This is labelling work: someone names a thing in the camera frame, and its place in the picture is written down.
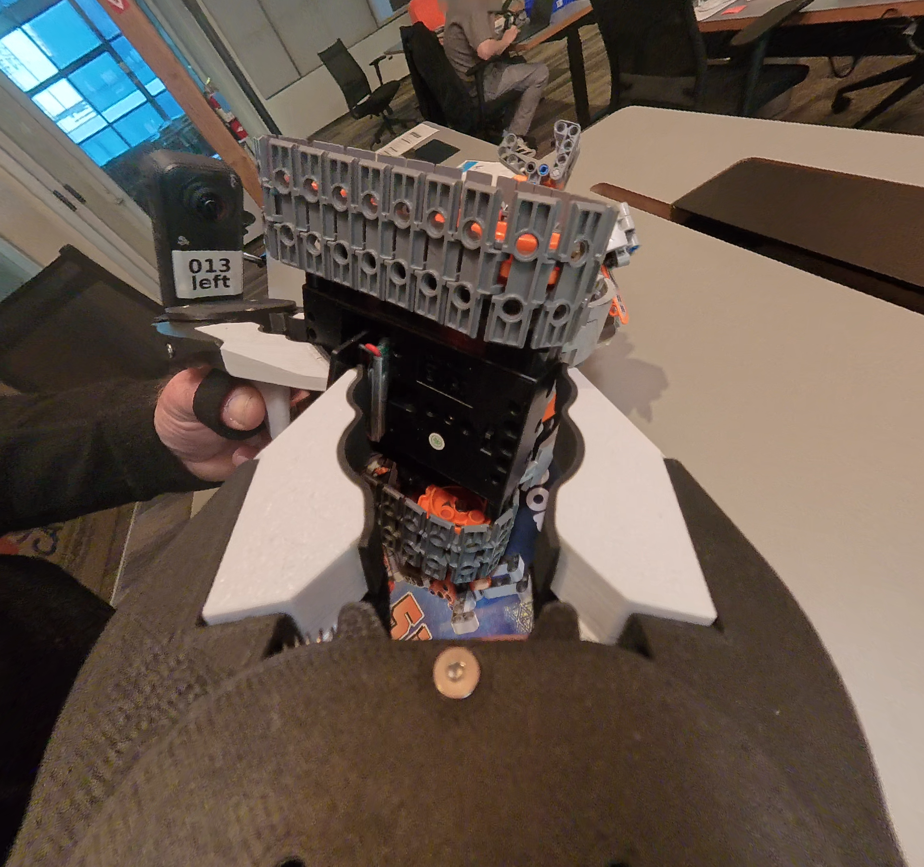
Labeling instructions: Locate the tracked building-block toy robot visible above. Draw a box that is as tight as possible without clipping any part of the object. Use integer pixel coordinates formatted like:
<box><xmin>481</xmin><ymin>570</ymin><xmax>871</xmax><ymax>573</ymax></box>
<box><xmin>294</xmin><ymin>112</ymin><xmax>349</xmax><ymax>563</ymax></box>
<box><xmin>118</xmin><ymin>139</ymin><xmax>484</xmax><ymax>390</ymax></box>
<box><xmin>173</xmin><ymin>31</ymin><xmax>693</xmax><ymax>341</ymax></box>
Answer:
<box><xmin>257</xmin><ymin>119</ymin><xmax>638</xmax><ymax>604</ymax></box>

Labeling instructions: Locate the small black office chair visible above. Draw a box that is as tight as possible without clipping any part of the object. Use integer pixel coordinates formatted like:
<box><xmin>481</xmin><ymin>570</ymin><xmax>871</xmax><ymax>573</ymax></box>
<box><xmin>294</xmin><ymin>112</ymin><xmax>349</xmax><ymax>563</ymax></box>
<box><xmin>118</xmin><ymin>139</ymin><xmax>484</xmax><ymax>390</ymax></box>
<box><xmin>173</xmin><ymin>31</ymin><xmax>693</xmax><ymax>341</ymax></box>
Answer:
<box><xmin>317</xmin><ymin>39</ymin><xmax>410</xmax><ymax>130</ymax></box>

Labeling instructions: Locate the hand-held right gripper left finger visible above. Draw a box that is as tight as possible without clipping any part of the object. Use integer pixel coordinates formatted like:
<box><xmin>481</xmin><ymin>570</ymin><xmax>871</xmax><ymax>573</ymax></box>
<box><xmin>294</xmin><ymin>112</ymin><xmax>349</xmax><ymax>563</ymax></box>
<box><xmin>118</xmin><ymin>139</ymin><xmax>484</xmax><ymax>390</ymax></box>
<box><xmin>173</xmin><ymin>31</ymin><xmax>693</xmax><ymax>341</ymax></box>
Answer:
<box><xmin>203</xmin><ymin>375</ymin><xmax>381</xmax><ymax>627</ymax></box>

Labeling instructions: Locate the wooden background table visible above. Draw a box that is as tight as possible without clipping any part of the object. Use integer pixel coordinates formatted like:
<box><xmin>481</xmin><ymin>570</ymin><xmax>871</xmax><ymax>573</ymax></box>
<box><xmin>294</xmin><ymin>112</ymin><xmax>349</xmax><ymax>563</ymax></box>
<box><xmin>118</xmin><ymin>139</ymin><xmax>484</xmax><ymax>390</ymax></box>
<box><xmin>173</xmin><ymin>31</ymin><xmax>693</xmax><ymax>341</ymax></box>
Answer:
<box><xmin>513</xmin><ymin>0</ymin><xmax>924</xmax><ymax>52</ymax></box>

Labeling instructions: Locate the blue robot kit box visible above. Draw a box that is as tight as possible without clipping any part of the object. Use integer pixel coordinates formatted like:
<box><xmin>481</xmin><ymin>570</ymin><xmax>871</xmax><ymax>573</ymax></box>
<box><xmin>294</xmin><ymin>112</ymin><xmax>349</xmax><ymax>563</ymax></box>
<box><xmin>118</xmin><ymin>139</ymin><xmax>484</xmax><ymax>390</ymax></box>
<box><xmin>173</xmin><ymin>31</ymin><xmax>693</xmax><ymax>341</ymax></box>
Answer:
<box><xmin>382</xmin><ymin>449</ymin><xmax>558</xmax><ymax>646</ymax></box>

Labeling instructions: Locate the large black office chair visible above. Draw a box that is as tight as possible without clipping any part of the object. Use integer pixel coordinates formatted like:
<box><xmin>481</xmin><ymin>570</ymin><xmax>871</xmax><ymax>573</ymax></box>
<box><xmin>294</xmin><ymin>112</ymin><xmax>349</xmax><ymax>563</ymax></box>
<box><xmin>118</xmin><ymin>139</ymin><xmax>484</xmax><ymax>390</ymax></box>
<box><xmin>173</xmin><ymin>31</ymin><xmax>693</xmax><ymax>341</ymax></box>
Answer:
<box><xmin>577</xmin><ymin>0</ymin><xmax>811</xmax><ymax>127</ymax></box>

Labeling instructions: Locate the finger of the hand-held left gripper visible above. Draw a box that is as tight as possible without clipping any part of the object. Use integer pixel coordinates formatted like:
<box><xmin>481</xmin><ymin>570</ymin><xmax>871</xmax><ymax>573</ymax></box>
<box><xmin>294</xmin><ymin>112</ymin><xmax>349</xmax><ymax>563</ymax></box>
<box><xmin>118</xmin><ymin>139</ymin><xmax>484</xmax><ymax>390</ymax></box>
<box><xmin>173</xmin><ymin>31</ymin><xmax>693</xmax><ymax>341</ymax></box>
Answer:
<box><xmin>266</xmin><ymin>335</ymin><xmax>342</xmax><ymax>390</ymax></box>

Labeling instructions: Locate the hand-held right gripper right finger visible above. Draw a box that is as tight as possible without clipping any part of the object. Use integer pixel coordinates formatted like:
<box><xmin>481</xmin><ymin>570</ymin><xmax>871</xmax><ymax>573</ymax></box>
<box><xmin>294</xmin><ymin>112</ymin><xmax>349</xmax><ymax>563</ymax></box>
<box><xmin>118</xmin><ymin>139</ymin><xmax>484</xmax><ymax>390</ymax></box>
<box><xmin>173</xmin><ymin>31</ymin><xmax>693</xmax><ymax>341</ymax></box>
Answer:
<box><xmin>548</xmin><ymin>372</ymin><xmax>720</xmax><ymax>627</ymax></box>

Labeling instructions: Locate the person's left hand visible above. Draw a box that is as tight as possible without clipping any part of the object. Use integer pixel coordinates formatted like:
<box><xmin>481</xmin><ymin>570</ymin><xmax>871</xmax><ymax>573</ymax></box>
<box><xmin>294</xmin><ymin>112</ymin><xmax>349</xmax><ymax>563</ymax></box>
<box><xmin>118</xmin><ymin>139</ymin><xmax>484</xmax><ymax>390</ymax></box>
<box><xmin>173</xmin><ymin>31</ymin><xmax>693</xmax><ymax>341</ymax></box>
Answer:
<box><xmin>155</xmin><ymin>371</ymin><xmax>298</xmax><ymax>482</ymax></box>

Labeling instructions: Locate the grey desk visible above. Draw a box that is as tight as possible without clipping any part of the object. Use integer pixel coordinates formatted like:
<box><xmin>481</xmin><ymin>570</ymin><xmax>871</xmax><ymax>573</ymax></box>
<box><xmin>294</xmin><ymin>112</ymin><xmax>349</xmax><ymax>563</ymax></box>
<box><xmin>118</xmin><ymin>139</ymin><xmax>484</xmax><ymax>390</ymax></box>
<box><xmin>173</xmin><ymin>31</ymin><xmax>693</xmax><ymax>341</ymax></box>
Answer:
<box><xmin>564</xmin><ymin>105</ymin><xmax>924</xmax><ymax>867</ymax></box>

